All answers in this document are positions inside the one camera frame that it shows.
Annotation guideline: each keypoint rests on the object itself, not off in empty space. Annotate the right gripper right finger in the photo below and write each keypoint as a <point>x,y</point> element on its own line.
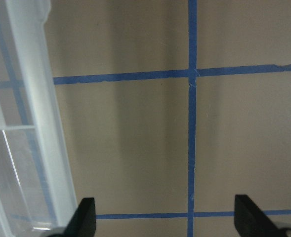
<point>251,221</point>

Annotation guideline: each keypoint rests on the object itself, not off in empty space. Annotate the clear plastic box lid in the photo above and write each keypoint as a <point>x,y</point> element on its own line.
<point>37,196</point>

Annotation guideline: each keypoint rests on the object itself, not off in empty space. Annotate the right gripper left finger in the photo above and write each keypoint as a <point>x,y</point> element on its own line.
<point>83,222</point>

